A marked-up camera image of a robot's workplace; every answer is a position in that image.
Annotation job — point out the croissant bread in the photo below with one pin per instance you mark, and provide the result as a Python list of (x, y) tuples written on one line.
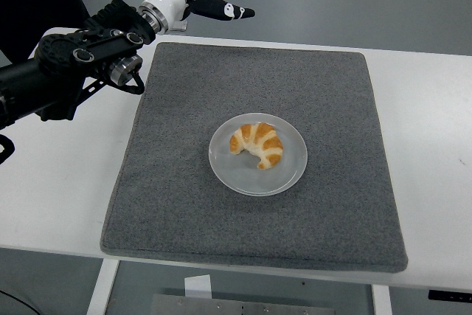
[(262, 143)]

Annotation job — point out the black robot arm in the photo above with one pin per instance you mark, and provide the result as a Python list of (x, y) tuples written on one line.
[(59, 57)]

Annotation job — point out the grey round plate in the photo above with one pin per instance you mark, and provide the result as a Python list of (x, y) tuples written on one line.
[(236, 176)]

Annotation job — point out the square metal floor outlet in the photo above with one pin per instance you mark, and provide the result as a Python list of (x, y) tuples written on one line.
[(180, 26)]

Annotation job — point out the grey felt mat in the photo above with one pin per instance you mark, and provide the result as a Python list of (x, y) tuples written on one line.
[(258, 71)]

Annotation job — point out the white table leg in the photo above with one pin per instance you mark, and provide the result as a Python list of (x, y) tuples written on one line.
[(381, 302), (103, 285)]

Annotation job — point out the black table control panel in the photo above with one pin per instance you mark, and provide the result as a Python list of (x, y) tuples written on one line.
[(450, 296)]

